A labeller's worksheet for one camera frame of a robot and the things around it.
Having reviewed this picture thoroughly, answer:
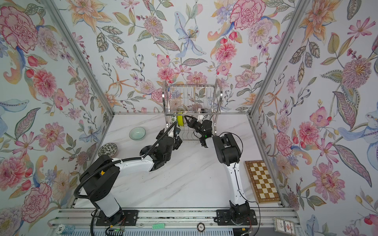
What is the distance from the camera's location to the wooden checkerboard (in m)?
0.80

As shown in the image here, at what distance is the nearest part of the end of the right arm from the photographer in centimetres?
86

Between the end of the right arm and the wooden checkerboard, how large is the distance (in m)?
0.32
